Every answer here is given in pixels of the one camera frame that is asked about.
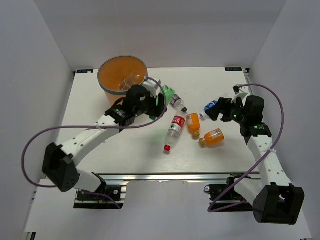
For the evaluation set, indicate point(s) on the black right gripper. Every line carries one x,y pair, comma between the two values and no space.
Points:
220,107

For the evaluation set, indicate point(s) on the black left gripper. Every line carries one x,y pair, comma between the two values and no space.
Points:
161,107

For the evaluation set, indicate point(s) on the clear bottle with blue label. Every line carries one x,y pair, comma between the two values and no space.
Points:
211,104

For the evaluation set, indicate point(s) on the green plastic bottle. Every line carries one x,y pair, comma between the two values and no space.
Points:
169,93

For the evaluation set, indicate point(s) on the small clear bottle black label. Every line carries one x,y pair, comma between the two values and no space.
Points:
178,104

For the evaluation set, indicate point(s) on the orange juice bottle with barcode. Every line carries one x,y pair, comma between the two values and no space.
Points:
211,138

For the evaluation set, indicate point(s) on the clear bottle red label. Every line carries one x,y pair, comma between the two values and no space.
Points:
175,130

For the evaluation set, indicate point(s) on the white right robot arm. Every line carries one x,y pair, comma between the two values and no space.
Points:
276,200

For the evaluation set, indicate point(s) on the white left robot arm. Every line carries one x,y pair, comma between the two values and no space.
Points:
61,161

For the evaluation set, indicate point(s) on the orange cylindrical bin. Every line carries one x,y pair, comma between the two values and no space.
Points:
114,71

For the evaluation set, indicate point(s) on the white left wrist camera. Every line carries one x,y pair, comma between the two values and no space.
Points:
152,86

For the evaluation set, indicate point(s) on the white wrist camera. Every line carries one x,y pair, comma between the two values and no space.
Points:
240,92
152,86

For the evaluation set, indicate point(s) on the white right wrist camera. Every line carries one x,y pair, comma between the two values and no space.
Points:
240,92

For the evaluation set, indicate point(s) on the aluminium table front rail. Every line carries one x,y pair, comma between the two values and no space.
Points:
168,177

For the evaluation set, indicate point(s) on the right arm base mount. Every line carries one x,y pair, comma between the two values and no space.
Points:
231,201

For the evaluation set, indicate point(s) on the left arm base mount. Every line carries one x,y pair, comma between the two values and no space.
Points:
113,197

